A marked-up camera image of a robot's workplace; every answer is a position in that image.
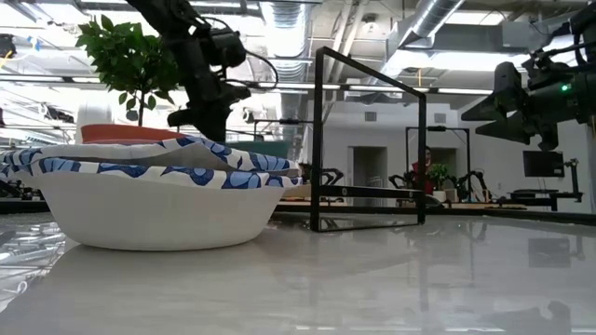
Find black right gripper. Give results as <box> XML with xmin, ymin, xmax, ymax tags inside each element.
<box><xmin>460</xmin><ymin>61</ymin><xmax>596</xmax><ymax>152</ymax></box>

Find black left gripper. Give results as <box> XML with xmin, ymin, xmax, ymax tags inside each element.
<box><xmin>167</xmin><ymin>69</ymin><xmax>252</xmax><ymax>143</ymax></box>

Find teal plastic bowl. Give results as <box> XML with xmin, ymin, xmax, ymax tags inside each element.
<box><xmin>226</xmin><ymin>140</ymin><xmax>291</xmax><ymax>160</ymax></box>

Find blue patterned white bowl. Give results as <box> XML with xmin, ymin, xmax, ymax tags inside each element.
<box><xmin>0</xmin><ymin>136</ymin><xmax>300</xmax><ymax>179</ymax></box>
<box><xmin>30</xmin><ymin>156</ymin><xmax>305</xmax><ymax>253</ymax></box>

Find red plastic bowl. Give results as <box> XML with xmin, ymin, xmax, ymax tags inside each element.
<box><xmin>80</xmin><ymin>123</ymin><xmax>188</xmax><ymax>146</ymax></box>

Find black monitor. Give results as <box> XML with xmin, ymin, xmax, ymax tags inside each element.
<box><xmin>521</xmin><ymin>149</ymin><xmax>566</xmax><ymax>179</ymax></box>

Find black background workstation stand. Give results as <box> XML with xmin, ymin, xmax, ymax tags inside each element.
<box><xmin>508</xmin><ymin>157</ymin><xmax>584</xmax><ymax>212</ymax></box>

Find small potted plant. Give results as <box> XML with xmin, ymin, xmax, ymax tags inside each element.
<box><xmin>427</xmin><ymin>162</ymin><xmax>451</xmax><ymax>203</ymax></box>

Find green leafy plant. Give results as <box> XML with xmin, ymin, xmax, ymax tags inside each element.
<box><xmin>74</xmin><ymin>14</ymin><xmax>182</xmax><ymax>127</ymax></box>

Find person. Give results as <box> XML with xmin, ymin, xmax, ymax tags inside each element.
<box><xmin>411</xmin><ymin>145</ymin><xmax>437</xmax><ymax>196</ymax></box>

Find black background frame stand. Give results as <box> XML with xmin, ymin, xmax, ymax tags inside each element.
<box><xmin>405</xmin><ymin>125</ymin><xmax>472</xmax><ymax>188</ymax></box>

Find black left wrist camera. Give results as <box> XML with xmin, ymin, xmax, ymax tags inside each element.
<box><xmin>208</xmin><ymin>26</ymin><xmax>249</xmax><ymax>69</ymax></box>

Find black table frame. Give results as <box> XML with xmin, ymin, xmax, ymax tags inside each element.
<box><xmin>0</xmin><ymin>196</ymin><xmax>596</xmax><ymax>228</ymax></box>

